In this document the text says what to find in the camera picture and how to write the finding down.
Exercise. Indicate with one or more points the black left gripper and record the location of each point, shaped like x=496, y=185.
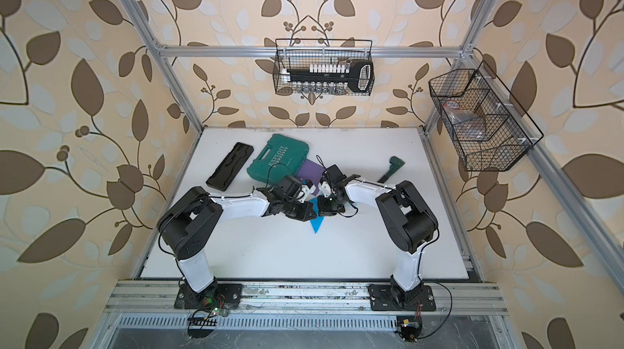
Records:
x=305, y=215

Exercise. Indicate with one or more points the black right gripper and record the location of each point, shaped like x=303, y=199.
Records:
x=323, y=210

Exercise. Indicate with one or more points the blue square paper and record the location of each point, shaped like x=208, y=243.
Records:
x=318, y=221

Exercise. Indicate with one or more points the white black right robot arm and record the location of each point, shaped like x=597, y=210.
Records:
x=408, y=220

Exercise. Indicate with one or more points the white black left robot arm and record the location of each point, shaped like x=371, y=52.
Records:
x=187, y=226

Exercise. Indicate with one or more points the purple square paper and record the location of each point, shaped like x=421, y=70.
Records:
x=311, y=171

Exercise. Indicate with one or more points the green plastic tool case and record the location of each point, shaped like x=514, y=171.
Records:
x=282, y=156

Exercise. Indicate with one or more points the black foam tool tray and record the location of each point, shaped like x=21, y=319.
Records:
x=230, y=167

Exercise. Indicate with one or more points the black socket set holder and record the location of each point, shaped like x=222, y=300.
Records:
x=351, y=75

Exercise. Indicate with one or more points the small circuit board right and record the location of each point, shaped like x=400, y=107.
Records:
x=409, y=328

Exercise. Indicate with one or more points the small circuit board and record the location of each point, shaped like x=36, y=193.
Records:
x=203, y=322
x=409, y=328

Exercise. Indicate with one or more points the small circuit board left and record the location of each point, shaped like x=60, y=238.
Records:
x=203, y=322

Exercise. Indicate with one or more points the plastic bag in basket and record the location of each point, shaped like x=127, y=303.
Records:
x=467, y=126

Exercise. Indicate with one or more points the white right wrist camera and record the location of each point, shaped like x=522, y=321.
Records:
x=325, y=189

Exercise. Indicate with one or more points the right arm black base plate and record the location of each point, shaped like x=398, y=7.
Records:
x=391, y=298

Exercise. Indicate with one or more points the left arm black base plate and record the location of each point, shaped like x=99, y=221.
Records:
x=209, y=296

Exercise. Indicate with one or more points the black wire basket rear wall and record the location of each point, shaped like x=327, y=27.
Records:
x=303, y=52

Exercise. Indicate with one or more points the black wire basket wall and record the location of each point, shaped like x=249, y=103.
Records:
x=488, y=127
x=303, y=52

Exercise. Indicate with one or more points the black wire basket right wall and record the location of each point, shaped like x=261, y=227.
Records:
x=488, y=127

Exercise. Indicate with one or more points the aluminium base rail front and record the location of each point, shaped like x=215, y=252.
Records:
x=331, y=298

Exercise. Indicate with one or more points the aluminium frame right side rail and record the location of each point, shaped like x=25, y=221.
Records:
x=596, y=234

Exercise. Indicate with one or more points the aluminium frame post left rear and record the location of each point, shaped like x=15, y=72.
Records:
x=153, y=47

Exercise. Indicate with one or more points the aluminium frame post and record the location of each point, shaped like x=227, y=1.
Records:
x=464, y=55
x=153, y=47

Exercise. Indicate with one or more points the aluminium frame post right rear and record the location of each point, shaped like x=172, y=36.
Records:
x=464, y=55

